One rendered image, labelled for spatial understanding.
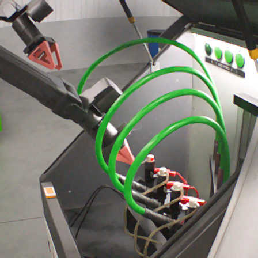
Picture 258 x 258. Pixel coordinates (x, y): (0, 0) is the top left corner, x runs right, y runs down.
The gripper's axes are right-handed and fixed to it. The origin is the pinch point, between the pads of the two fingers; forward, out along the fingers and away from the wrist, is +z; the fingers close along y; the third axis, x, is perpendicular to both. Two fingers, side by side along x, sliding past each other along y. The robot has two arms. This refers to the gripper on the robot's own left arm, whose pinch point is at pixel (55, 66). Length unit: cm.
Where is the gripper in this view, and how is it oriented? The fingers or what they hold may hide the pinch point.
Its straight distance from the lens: 110.2
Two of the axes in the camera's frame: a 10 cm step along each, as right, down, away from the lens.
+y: 2.4, -1.2, 9.6
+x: -7.3, 6.3, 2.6
